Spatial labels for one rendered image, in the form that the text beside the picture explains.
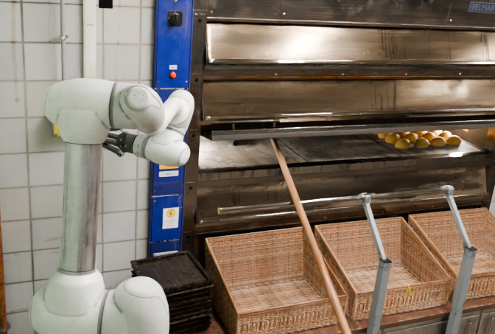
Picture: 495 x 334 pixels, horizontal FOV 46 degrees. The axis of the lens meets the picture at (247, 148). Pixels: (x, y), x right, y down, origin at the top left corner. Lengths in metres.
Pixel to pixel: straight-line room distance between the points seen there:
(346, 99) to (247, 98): 0.53
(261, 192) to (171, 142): 0.90
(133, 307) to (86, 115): 0.55
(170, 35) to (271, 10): 0.49
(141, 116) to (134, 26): 0.96
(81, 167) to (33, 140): 0.92
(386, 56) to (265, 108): 0.68
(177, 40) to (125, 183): 0.68
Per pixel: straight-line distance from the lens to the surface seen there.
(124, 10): 2.51
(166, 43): 2.53
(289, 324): 2.75
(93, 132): 1.67
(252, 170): 2.87
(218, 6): 2.62
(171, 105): 2.04
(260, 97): 2.77
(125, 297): 1.73
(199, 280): 2.62
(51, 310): 1.79
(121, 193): 2.72
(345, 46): 2.91
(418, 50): 3.15
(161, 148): 2.17
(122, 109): 1.63
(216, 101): 2.69
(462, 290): 3.09
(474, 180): 3.71
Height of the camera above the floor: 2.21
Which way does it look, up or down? 19 degrees down
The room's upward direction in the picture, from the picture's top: 5 degrees clockwise
